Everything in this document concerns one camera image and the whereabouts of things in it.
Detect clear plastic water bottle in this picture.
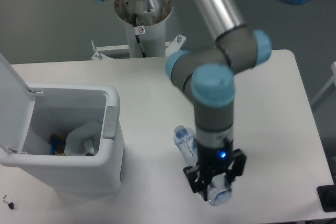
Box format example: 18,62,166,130
173,125,232,206

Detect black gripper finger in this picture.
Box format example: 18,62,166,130
225,149,247,184
183,165,208,201

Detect white furniture leg right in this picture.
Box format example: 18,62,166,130
311,61,335,111

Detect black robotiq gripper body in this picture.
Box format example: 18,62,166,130
197,140,233,182

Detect blue snack wrapper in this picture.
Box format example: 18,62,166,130
50,134,66,156

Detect black device at table edge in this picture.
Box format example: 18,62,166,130
317,185,335,212

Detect white open trash can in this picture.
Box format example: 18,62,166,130
1,57,124,194

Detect black cable on pedestal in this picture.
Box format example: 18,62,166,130
132,13,147,58

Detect white pedestal base frame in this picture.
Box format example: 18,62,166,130
90,34,187,60

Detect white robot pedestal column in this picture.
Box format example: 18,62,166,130
114,0,173,58

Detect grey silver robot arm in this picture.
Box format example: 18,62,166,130
94,0,272,206

